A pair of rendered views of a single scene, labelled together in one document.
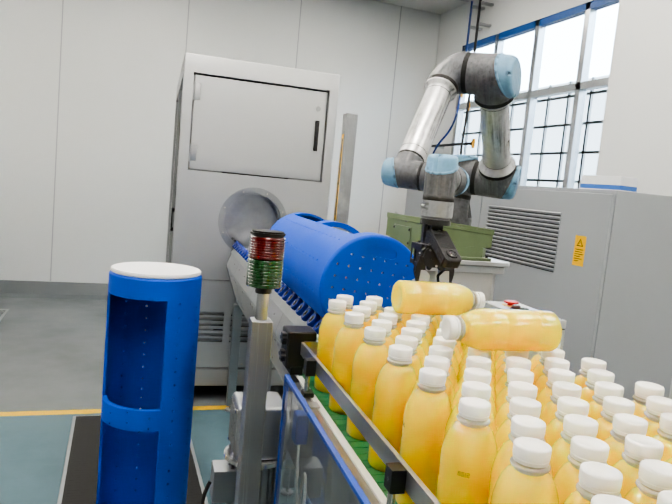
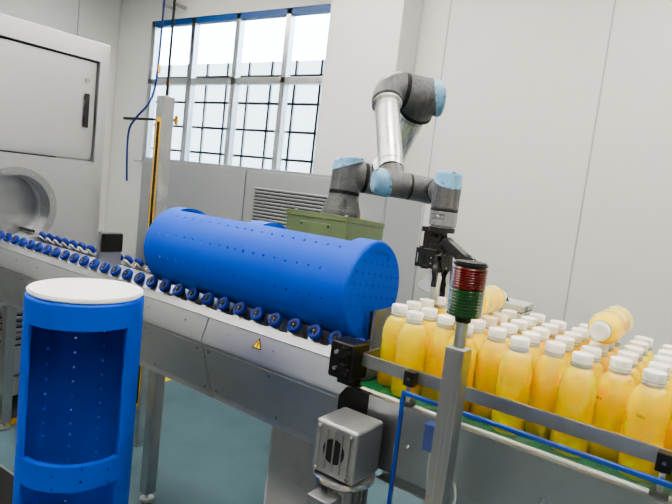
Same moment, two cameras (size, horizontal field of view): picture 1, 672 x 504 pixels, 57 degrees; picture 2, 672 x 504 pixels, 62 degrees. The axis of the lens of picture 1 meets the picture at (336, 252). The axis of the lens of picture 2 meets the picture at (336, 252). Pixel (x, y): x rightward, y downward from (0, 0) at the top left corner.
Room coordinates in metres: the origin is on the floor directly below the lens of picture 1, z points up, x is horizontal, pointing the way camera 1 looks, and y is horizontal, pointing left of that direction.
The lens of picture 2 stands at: (0.45, 0.94, 1.36)
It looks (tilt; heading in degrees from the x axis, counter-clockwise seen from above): 6 degrees down; 322
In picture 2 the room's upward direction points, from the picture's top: 7 degrees clockwise
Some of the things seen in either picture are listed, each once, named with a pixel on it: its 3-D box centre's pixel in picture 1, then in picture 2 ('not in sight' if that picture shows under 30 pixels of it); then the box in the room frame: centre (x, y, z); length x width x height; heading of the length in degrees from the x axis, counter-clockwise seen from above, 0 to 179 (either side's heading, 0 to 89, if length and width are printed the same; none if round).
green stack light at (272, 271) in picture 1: (264, 272); (465, 301); (1.10, 0.12, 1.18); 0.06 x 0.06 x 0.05
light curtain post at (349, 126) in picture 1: (334, 286); (151, 276); (3.09, -0.01, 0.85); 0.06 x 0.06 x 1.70; 16
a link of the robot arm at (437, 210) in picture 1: (436, 210); (442, 220); (1.50, -0.23, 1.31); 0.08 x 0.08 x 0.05
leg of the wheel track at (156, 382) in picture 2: not in sight; (152, 427); (2.59, 0.12, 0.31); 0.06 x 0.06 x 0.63; 16
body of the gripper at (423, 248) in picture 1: (432, 243); (436, 248); (1.51, -0.23, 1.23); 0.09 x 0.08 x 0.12; 16
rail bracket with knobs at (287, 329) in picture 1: (299, 349); (350, 360); (1.47, 0.06, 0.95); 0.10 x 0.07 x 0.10; 106
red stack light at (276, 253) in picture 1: (266, 247); (468, 277); (1.10, 0.12, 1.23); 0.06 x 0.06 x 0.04
